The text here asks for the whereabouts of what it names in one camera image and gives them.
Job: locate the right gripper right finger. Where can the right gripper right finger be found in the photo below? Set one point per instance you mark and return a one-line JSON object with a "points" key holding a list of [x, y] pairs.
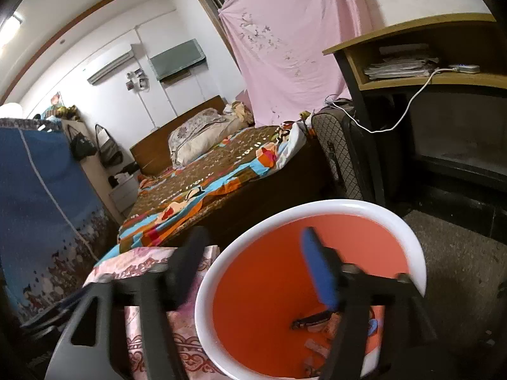
{"points": [[407, 333]]}

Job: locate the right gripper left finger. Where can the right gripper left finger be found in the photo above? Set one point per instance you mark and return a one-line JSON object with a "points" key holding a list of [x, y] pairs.
{"points": [[94, 342]]}

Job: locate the red paper cup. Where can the red paper cup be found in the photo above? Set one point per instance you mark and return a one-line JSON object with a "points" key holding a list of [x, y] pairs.
{"points": [[331, 328]]}

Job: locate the orange trash bucket white rim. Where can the orange trash bucket white rim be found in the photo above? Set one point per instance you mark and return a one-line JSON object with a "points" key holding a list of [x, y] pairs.
{"points": [[260, 284]]}

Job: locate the colourful cartoon bed blanket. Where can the colourful cartoon bed blanket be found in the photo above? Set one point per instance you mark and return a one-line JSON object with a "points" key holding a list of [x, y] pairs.
{"points": [[172, 199]]}

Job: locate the blue fabric wardrobe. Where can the blue fabric wardrobe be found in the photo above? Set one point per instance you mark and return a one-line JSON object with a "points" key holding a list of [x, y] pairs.
{"points": [[54, 227]]}

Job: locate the white bedside drawer cabinet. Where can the white bedside drawer cabinet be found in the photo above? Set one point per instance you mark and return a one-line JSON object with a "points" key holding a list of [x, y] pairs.
{"points": [[125, 194]]}

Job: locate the checked black suitcase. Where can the checked black suitcase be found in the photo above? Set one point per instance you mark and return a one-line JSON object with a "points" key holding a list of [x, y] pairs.
{"points": [[343, 144]]}

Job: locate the wooden headboard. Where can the wooden headboard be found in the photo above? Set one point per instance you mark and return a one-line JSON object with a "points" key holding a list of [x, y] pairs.
{"points": [[152, 153]]}

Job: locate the floral pillow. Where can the floral pillow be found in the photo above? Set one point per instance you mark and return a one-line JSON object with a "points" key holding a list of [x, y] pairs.
{"points": [[206, 129]]}

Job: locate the black handbag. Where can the black handbag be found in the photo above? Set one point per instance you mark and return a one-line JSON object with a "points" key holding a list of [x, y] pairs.
{"points": [[80, 146]]}

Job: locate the wooden desk with shelf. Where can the wooden desk with shelf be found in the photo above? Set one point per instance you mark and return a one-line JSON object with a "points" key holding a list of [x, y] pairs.
{"points": [[435, 143]]}

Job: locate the stack of papers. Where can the stack of papers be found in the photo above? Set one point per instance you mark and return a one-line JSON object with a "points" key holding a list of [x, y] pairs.
{"points": [[401, 68]]}

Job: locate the white air conditioner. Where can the white air conditioner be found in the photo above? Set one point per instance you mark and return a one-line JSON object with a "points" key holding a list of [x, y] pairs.
{"points": [[100, 67]]}

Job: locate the pink hanging sheet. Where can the pink hanging sheet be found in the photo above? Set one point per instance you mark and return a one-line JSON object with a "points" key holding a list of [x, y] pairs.
{"points": [[279, 45]]}

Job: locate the ceiling lamp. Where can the ceiling lamp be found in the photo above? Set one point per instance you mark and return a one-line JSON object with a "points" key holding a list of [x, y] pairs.
{"points": [[10, 28]]}

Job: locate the grey covered wall unit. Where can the grey covered wall unit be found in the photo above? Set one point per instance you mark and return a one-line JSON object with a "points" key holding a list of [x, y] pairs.
{"points": [[176, 59]]}

